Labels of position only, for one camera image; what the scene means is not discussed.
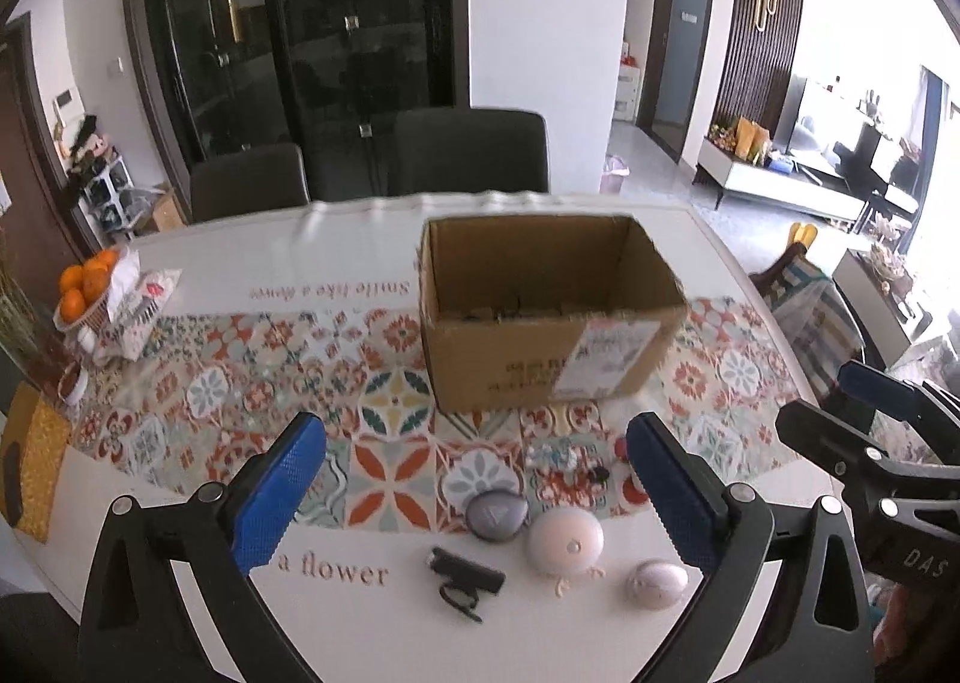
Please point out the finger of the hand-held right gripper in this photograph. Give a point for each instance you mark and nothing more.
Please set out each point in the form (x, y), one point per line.
(877, 387)
(821, 432)

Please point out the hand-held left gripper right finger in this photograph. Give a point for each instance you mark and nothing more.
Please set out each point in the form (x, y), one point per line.
(673, 495)

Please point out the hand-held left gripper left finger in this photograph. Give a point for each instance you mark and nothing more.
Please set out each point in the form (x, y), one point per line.
(279, 495)

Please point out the small white blue figurine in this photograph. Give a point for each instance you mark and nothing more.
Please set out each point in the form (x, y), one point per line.
(553, 459)

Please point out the dark grey Sika ball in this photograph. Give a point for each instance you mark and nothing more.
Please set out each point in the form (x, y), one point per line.
(495, 516)

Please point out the black clip-on device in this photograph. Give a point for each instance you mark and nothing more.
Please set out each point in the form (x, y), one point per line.
(465, 570)

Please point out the brown cardboard box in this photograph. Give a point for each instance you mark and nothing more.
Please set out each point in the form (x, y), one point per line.
(495, 360)

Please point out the tiny black object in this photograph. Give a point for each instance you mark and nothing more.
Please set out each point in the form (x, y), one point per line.
(598, 475)

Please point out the low coffee table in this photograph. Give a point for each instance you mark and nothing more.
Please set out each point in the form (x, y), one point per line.
(870, 308)

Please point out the pale pink egg-shaped gadget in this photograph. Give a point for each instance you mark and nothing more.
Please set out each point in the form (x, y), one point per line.
(656, 584)

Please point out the yellow slippers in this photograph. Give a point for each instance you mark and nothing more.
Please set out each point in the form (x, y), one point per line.
(802, 237)

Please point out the printed snack bag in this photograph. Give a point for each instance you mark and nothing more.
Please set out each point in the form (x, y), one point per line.
(142, 315)

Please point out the white television console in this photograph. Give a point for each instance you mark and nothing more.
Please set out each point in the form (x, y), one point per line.
(772, 184)

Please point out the small white cup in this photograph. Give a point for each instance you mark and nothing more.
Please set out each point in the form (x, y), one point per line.
(72, 384)

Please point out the yellow woven mat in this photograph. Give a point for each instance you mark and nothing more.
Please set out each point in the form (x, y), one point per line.
(41, 465)

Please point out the patterned white tablecloth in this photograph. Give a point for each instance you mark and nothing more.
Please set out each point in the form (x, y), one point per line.
(337, 255)

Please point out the white fruit basket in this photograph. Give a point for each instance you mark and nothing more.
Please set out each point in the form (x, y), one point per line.
(94, 312)

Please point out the white plastic bag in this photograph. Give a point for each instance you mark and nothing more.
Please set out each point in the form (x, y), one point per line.
(126, 278)

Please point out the yellow paper bags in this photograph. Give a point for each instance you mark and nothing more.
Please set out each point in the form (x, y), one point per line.
(750, 139)

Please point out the orange fruit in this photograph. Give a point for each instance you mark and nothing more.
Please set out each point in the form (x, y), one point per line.
(105, 260)
(71, 306)
(73, 276)
(96, 285)

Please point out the black television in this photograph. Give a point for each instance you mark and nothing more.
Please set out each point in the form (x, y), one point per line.
(793, 113)

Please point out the small cardboard box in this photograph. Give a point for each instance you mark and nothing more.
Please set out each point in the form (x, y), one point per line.
(169, 210)

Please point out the small dark dining chair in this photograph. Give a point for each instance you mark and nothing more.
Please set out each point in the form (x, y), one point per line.
(247, 184)

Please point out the pink trash bin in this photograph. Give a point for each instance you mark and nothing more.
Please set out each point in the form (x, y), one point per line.
(613, 176)

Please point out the white storage shelf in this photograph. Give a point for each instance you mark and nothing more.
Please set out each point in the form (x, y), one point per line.
(105, 195)

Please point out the small white hallway cabinet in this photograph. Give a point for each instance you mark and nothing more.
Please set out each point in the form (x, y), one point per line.
(626, 96)

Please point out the wide dark dining chair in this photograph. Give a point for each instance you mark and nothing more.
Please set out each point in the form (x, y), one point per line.
(469, 150)

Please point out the pile of plush toys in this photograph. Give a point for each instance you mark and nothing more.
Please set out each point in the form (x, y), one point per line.
(86, 146)

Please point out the grey interior door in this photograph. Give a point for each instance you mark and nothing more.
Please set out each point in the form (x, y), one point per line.
(682, 38)

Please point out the brown wooden door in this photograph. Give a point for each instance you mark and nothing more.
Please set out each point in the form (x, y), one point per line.
(22, 150)

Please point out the black framed glass doors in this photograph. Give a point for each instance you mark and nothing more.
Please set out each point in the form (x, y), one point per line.
(225, 53)

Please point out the dark slatted wall panel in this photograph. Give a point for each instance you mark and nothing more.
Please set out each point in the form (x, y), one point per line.
(750, 68)

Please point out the wall intercom panel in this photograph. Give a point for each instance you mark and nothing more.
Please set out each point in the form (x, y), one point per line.
(63, 99)

